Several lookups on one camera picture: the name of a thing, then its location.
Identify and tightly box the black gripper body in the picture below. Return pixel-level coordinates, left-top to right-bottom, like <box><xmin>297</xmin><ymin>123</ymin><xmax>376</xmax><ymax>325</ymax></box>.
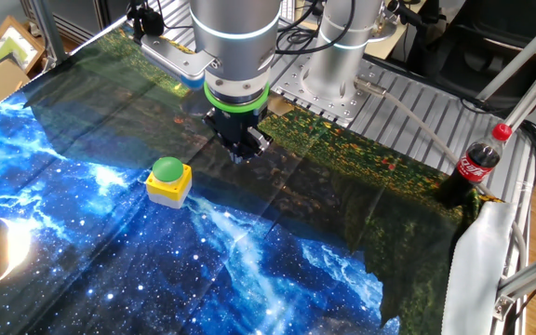
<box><xmin>208</xmin><ymin>105</ymin><xmax>270</xmax><ymax>144</ymax></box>

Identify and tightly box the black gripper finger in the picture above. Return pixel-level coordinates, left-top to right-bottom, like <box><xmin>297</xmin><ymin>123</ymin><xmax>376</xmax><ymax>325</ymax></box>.
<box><xmin>201</xmin><ymin>110</ymin><xmax>242</xmax><ymax>165</ymax></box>
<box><xmin>237</xmin><ymin>127</ymin><xmax>275</xmax><ymax>165</ymax></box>

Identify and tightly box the yellow box green push button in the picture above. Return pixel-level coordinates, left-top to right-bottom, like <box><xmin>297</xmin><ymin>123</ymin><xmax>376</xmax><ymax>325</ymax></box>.
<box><xmin>144</xmin><ymin>156</ymin><xmax>194</xmax><ymax>209</ymax></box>

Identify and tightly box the starry night sky cloth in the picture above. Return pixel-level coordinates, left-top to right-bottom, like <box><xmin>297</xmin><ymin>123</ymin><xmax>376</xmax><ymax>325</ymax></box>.
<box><xmin>0</xmin><ymin>25</ymin><xmax>502</xmax><ymax>335</ymax></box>

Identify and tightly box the beige desk board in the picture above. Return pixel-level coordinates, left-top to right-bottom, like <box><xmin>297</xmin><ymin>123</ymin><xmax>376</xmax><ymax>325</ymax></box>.
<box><xmin>295</xmin><ymin>0</ymin><xmax>430</xmax><ymax>60</ymax></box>

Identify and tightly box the cola bottle red cap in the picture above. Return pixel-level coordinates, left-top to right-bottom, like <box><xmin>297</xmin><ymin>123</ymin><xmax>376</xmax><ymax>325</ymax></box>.
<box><xmin>435</xmin><ymin>123</ymin><xmax>514</xmax><ymax>209</ymax></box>

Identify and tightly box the black office chair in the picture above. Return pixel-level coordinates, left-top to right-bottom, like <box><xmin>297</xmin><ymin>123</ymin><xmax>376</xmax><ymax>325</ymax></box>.
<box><xmin>414</xmin><ymin>0</ymin><xmax>536</xmax><ymax>111</ymax></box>

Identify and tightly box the white cloth strip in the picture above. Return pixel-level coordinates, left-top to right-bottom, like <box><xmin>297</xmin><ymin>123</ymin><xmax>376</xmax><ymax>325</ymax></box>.
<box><xmin>440</xmin><ymin>199</ymin><xmax>521</xmax><ymax>335</ymax></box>

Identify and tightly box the black cable on table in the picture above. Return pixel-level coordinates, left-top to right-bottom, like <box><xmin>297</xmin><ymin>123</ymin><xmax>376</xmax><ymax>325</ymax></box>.
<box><xmin>275</xmin><ymin>0</ymin><xmax>357</xmax><ymax>56</ymax></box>

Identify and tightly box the aluminium frame post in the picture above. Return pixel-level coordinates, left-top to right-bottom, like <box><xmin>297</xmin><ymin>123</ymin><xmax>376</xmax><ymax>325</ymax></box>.
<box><xmin>495</xmin><ymin>241</ymin><xmax>536</xmax><ymax>303</ymax></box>
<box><xmin>502</xmin><ymin>55</ymin><xmax>536</xmax><ymax>135</ymax></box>
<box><xmin>476</xmin><ymin>7</ymin><xmax>536</xmax><ymax>101</ymax></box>
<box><xmin>29</xmin><ymin>0</ymin><xmax>70</xmax><ymax>67</ymax></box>

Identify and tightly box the wooden picture frame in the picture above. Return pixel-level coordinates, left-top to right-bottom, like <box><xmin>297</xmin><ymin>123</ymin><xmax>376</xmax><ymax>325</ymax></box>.
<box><xmin>0</xmin><ymin>15</ymin><xmax>47</xmax><ymax>78</ymax></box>

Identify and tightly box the black cable bundle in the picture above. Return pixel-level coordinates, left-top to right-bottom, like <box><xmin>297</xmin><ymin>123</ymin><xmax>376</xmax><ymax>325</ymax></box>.
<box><xmin>518</xmin><ymin>118</ymin><xmax>536</xmax><ymax>188</ymax></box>

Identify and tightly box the metal corner bracket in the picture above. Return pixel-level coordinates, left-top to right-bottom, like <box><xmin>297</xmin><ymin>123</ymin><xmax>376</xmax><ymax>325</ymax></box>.
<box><xmin>490</xmin><ymin>293</ymin><xmax>516</xmax><ymax>322</ymax></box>

